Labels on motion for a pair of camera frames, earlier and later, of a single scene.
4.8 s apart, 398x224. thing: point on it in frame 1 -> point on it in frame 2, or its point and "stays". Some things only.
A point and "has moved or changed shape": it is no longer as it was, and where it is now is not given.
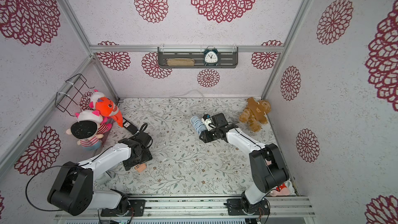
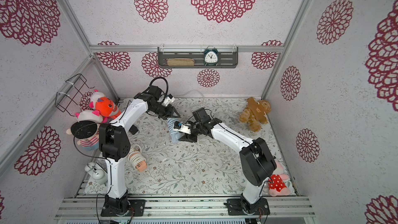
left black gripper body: (145, 156) -> (164, 111)
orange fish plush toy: (107, 108) stays
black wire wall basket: (68, 98) stays
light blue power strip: (198, 124) has moved or changed shape
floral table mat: (181, 164) stays
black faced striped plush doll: (88, 127) stays
